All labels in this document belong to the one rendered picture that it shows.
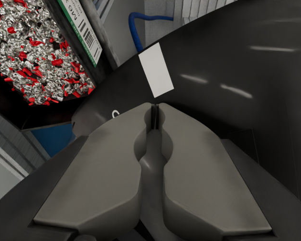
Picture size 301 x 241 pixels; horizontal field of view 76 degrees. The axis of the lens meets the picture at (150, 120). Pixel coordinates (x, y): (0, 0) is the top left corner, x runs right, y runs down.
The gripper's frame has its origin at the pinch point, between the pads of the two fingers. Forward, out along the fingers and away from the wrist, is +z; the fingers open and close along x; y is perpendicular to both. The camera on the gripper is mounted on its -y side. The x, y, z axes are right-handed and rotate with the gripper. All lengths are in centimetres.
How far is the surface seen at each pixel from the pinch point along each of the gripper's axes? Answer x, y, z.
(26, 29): -13.8, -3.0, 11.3
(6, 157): -31.6, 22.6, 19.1
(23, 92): -19.7, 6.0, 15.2
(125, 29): -18, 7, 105
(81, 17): -8.8, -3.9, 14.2
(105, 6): -13.6, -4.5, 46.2
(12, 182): -77, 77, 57
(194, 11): 16, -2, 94
